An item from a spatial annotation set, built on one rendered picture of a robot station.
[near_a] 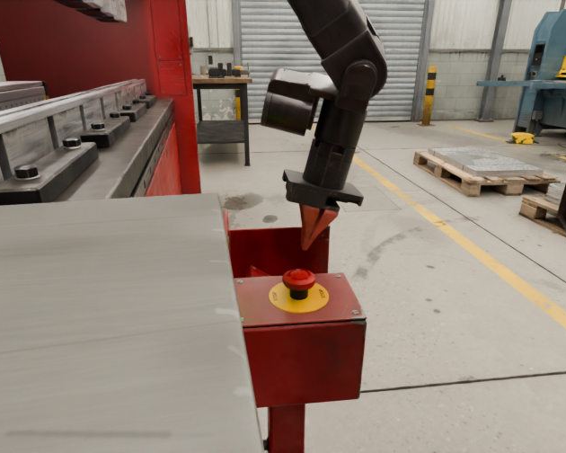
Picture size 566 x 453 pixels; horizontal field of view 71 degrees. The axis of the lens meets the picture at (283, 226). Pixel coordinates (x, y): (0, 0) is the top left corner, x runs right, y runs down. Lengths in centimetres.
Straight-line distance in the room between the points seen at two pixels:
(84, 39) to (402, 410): 205
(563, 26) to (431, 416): 652
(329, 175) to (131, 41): 179
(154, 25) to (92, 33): 28
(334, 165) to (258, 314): 20
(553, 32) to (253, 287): 699
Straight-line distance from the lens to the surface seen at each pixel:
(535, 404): 165
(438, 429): 145
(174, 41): 219
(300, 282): 45
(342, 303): 47
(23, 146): 68
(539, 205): 327
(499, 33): 877
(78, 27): 225
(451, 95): 865
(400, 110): 819
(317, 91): 48
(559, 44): 738
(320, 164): 50
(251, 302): 47
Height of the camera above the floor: 104
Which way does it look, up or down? 22 degrees down
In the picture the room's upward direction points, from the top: straight up
